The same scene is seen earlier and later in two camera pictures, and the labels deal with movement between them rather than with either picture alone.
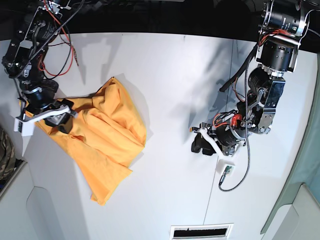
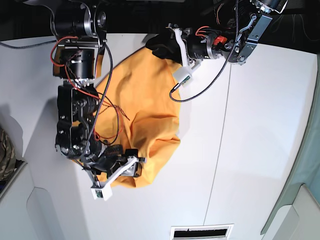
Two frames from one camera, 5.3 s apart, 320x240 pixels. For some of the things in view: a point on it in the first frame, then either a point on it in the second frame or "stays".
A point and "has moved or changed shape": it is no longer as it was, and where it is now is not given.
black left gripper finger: (66, 125) to (138, 169)
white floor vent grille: (201, 231) stays
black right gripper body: (230, 128) to (207, 47)
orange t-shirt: (107, 137) has moved or changed shape
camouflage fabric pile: (7, 155) stays
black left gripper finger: (66, 102) to (134, 152)
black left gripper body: (38, 96) to (106, 158)
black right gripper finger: (198, 142) to (163, 44)
